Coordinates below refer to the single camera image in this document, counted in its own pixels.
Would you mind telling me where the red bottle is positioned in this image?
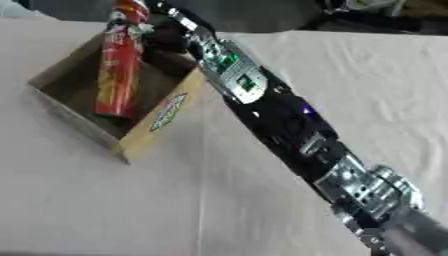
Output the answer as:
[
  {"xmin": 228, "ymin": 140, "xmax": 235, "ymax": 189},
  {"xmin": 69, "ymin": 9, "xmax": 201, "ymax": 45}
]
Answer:
[{"xmin": 92, "ymin": 0, "xmax": 153, "ymax": 120}]

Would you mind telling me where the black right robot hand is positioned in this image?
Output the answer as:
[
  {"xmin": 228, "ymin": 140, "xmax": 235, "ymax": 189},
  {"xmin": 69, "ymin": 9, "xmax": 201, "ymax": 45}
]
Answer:
[{"xmin": 106, "ymin": 0, "xmax": 203, "ymax": 62}]

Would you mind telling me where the tan cardboard box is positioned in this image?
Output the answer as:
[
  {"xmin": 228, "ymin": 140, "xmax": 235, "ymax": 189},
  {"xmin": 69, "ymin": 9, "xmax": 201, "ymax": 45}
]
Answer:
[{"xmin": 26, "ymin": 31, "xmax": 209, "ymax": 163}]

